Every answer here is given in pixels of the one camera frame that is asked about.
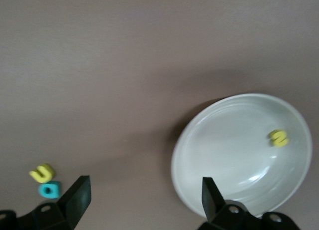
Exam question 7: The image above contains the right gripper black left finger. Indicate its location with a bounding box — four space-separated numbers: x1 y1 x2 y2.
17 175 92 230

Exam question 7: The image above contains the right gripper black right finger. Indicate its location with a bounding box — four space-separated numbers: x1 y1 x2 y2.
199 177 265 230

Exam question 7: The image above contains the teal foam letter b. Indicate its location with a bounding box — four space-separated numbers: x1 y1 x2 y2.
38 180 61 199

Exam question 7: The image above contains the yellow foam letter u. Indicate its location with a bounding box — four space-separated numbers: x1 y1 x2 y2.
29 163 55 183

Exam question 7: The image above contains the yellow foam letter n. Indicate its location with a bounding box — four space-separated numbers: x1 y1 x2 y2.
268 129 289 148

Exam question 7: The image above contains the beige brown plate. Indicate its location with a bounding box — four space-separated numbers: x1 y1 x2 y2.
171 93 313 219

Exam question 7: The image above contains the brown paper table cover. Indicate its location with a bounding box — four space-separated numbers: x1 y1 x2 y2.
0 0 319 230

